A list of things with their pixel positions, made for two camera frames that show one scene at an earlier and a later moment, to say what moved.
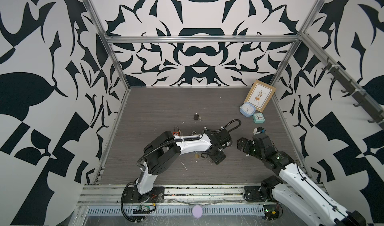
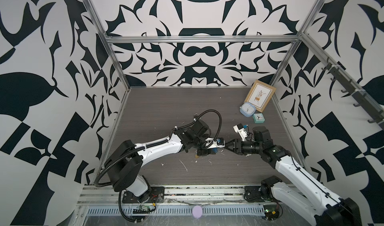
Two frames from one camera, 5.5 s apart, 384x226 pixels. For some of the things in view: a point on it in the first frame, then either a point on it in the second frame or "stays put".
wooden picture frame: (260, 95) stays put
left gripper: (219, 158) to (202, 153)
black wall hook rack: (339, 72) stays put
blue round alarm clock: (247, 109) stays put
